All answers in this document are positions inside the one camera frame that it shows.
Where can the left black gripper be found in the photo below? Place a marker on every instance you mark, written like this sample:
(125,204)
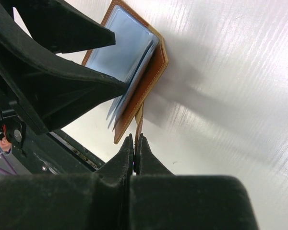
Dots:
(18,139)

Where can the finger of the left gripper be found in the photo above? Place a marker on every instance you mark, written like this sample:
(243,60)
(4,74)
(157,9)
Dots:
(59,27)
(47,91)

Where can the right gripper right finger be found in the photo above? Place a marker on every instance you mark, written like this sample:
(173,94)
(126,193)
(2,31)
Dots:
(160,200)

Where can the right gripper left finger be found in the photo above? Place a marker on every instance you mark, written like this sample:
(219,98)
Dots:
(74,201)

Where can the brown leather card holder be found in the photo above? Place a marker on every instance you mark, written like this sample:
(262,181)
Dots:
(138,58)

